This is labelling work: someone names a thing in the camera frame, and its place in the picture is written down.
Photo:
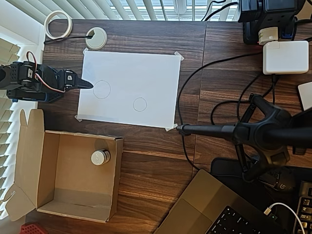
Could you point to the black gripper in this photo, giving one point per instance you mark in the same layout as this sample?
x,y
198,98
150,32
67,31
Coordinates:
x,y
73,82

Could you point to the glass jar with silver lid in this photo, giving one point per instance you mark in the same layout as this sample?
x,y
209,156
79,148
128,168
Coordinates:
x,y
98,157

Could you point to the red robot arm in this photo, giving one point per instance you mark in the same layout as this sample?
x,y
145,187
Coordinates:
x,y
30,229

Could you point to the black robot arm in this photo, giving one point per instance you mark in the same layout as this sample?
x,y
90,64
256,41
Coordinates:
x,y
47,74

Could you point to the open cardboard box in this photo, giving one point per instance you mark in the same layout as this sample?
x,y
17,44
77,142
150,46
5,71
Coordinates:
x,y
80,175

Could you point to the masking tape piece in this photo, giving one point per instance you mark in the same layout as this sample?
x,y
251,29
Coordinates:
x,y
179,56
78,118
85,50
170,127

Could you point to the white paper sheet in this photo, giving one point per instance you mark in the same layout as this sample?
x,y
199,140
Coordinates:
x,y
134,78

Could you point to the masking tape roll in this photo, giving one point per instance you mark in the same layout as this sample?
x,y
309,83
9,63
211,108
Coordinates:
x,y
70,24

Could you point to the cream vertical blinds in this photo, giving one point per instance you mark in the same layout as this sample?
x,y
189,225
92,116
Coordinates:
x,y
7,136
146,9

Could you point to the grey laptop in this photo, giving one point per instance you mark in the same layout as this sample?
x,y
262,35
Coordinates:
x,y
202,195

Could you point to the black mouse pad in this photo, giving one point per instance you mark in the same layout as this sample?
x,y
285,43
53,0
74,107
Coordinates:
x,y
224,168

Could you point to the black tripod stand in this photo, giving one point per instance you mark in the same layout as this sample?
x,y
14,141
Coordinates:
x,y
263,131

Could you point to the small white plug adapter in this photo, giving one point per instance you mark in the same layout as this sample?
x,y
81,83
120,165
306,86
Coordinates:
x,y
268,34

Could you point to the white square power adapter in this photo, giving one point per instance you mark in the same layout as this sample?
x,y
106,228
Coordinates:
x,y
285,57

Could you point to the black power strip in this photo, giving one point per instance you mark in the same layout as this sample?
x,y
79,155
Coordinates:
x,y
275,14

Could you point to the blue plug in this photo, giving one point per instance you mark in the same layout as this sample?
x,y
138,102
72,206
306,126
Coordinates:
x,y
288,31

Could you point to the white flat device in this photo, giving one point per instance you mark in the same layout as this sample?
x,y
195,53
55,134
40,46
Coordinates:
x,y
306,96

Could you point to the black computer mouse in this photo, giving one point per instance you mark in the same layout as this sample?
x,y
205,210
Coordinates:
x,y
285,180

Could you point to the black keyboard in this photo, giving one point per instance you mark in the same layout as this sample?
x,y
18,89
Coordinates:
x,y
306,207

